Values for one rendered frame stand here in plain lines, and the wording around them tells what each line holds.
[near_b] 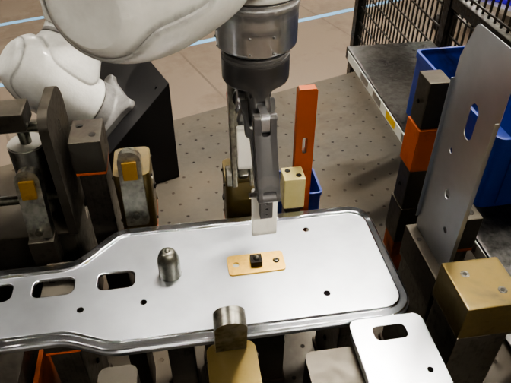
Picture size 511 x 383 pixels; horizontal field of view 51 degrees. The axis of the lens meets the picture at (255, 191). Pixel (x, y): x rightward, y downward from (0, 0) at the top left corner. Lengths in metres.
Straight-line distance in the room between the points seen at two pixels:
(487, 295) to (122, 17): 0.55
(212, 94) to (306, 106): 2.46
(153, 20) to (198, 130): 1.28
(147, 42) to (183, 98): 2.88
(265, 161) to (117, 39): 0.26
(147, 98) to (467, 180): 0.84
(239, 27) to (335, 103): 1.26
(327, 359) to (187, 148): 0.96
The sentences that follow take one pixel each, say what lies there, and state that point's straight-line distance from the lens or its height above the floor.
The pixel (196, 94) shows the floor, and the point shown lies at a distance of 3.27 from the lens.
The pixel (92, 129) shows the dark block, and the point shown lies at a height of 1.12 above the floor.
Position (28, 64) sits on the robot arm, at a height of 1.06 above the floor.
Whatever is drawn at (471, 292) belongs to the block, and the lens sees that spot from 0.73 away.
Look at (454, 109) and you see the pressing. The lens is 0.75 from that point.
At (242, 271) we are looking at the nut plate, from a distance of 0.78.
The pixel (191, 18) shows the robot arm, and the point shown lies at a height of 1.45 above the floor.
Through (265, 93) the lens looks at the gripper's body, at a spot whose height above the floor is 1.30.
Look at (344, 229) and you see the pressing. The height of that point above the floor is 1.00.
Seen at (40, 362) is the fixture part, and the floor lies 0.84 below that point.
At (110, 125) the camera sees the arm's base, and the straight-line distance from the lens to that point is 1.37.
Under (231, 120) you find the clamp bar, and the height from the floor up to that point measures 1.16.
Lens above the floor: 1.58
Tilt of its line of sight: 40 degrees down
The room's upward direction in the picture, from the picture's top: straight up
